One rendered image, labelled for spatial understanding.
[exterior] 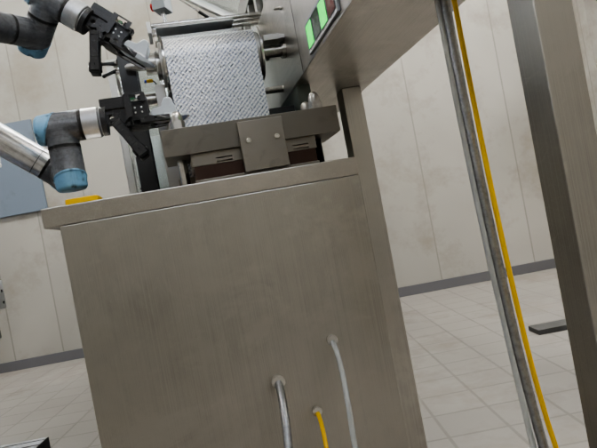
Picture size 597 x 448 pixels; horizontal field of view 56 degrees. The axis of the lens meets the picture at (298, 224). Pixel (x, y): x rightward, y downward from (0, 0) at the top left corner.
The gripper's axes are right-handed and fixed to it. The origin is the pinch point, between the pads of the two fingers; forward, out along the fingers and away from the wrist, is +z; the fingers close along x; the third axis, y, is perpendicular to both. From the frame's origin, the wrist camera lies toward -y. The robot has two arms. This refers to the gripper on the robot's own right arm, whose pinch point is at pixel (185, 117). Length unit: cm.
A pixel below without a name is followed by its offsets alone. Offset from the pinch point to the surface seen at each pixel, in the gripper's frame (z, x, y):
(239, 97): 14.6, -0.2, 3.1
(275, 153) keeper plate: 17.4, -22.0, -15.3
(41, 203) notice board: -117, 349, 22
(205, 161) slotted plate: 2.1, -19.0, -14.1
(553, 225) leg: 46, -73, -38
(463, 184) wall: 225, 293, -28
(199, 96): 4.6, -0.2, 4.8
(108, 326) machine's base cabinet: -23, -26, -45
